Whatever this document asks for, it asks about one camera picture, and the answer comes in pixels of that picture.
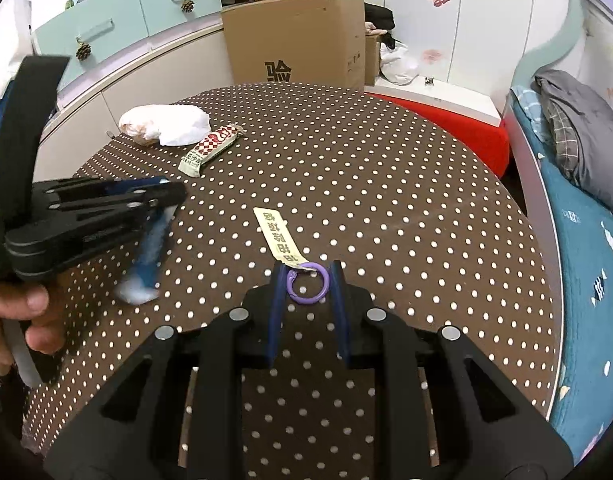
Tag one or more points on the red bench with white top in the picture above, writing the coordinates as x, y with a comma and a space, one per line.
461, 125

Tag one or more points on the brown polka-dot tablecloth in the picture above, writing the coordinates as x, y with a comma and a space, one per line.
386, 200

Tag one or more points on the teal drawer cabinet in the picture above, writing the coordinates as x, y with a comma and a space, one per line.
121, 20

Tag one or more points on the person's left hand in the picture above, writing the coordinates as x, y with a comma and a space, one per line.
31, 302

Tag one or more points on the blue plaid pillow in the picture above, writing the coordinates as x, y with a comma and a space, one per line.
528, 115

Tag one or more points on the grey duvet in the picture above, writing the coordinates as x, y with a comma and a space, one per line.
586, 130

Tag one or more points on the large cardboard box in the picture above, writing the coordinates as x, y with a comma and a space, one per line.
296, 40

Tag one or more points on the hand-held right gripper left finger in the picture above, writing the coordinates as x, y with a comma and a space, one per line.
279, 300

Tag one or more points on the black clothes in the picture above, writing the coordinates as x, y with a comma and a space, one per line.
379, 17

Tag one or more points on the blue and white wrapper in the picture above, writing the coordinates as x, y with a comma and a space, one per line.
144, 270

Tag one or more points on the crumpled white plastic bag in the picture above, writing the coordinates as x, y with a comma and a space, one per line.
399, 65

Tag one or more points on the teal printed bedspread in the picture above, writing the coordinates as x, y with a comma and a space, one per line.
581, 280

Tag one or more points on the red and white snack wrapper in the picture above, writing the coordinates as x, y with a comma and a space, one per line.
211, 147

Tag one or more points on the pale butterfly sticker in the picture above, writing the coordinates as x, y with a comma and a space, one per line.
431, 55

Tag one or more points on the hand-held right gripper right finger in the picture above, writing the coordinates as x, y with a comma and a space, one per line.
339, 305

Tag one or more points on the small cardboard box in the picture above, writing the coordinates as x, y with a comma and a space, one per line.
374, 60

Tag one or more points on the pine cone drawer ornament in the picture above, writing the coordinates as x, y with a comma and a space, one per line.
188, 6
83, 51

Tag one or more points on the white wardrobe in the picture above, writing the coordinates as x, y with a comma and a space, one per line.
481, 20

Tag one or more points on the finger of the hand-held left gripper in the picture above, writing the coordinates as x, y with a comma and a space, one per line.
111, 192
96, 232

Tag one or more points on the white plastic bag with food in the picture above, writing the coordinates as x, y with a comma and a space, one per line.
171, 125

